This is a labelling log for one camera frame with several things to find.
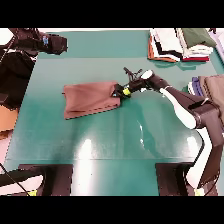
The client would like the brown garment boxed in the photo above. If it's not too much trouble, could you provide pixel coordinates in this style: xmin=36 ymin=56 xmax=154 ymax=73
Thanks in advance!
xmin=62 ymin=80 xmax=123 ymax=121

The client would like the orange garment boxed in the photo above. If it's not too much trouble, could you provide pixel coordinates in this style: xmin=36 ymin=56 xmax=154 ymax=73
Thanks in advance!
xmin=147 ymin=34 xmax=178 ymax=64

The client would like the white garment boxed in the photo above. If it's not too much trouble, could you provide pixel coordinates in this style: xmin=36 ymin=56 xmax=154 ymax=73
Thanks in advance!
xmin=150 ymin=28 xmax=184 ymax=56
xmin=181 ymin=44 xmax=214 ymax=59

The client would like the dark green garment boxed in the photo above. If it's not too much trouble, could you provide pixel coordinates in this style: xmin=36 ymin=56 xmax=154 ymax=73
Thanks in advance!
xmin=180 ymin=28 xmax=218 ymax=48

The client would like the grey-brown garment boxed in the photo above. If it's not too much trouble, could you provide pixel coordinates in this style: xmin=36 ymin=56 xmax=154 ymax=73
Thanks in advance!
xmin=198 ymin=74 xmax=224 ymax=112

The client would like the blue garment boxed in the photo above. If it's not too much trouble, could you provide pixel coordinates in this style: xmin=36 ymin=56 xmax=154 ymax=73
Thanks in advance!
xmin=190 ymin=76 xmax=202 ymax=97

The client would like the red garment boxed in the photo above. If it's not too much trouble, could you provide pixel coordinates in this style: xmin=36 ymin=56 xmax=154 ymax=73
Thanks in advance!
xmin=181 ymin=55 xmax=211 ymax=63

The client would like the black cable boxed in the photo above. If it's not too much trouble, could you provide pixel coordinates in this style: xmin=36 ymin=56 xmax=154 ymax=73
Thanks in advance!
xmin=0 ymin=162 xmax=29 ymax=196

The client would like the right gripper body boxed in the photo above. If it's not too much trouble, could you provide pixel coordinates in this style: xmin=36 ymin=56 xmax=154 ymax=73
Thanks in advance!
xmin=112 ymin=82 xmax=133 ymax=99

